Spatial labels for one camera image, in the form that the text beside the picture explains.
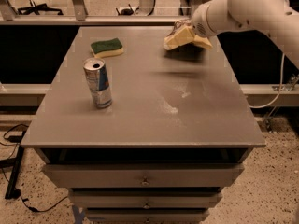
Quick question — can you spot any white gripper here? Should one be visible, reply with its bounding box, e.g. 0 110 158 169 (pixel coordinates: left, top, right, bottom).
164 2 217 50

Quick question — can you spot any brown chip bag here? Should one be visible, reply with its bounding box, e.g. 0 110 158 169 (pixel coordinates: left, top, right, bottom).
162 18 216 51

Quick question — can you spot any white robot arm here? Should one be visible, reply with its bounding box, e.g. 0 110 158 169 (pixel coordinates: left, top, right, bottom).
164 0 299 68

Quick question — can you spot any redbull can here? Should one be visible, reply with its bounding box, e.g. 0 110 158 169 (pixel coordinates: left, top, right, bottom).
83 58 112 108

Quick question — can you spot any green yellow sponge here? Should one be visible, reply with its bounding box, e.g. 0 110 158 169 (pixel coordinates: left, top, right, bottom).
91 38 124 58

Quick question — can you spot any grey drawer cabinet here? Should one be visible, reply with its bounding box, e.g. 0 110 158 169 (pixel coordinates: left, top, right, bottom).
20 25 267 224

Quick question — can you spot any top drawer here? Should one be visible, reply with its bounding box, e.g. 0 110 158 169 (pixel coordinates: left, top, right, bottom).
43 163 244 189

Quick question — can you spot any drawer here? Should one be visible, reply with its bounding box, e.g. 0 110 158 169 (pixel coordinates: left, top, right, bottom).
43 163 244 189
85 208 209 224
69 189 222 209

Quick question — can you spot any black chair base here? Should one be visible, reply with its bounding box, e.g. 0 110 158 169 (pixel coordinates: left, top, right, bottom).
18 0 63 15

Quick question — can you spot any middle drawer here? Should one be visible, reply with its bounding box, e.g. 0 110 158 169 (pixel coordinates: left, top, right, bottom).
69 189 222 209

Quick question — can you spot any bottom drawer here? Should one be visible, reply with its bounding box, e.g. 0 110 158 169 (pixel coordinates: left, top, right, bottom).
85 208 209 224

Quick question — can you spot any black metal floor bar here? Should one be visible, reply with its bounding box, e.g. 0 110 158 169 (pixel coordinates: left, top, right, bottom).
1 133 24 200

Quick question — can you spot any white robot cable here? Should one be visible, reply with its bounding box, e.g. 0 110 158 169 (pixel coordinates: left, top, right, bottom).
249 53 286 110

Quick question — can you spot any black floor cable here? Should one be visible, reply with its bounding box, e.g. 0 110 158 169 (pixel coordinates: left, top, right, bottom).
0 123 69 214

